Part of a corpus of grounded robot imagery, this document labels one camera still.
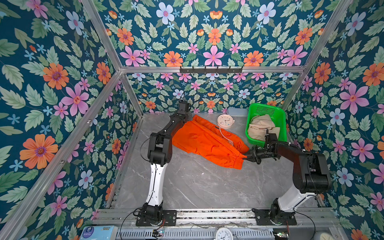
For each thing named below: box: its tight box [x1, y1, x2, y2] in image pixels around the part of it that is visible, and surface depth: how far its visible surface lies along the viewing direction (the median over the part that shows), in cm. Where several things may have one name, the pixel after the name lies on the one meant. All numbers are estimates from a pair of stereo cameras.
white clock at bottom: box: [214, 227, 234, 240], surface depth 68 cm
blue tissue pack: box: [79, 225, 119, 240], surface depth 67 cm
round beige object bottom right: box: [320, 233, 335, 240], surface depth 67 cm
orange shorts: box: [172, 115, 250, 170], surface depth 98 cm
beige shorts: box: [247, 114, 280, 142], surface depth 98 cm
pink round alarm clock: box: [217, 114, 235, 130], surface depth 113 cm
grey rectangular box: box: [227, 108, 249, 118], surface depth 121 cm
